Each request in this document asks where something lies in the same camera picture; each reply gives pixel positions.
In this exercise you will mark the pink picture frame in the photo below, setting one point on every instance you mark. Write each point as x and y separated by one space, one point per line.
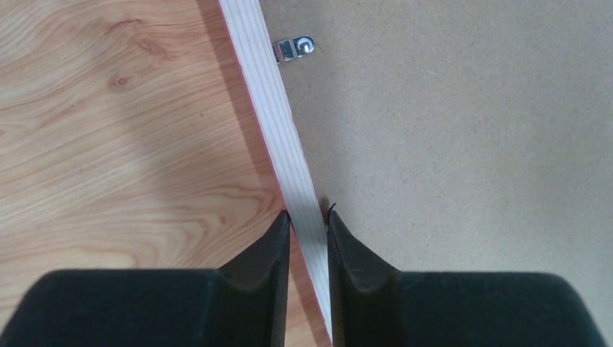
455 135

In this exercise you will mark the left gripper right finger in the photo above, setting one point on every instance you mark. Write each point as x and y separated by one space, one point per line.
376 304

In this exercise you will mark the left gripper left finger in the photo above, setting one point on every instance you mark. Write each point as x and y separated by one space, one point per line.
242 303

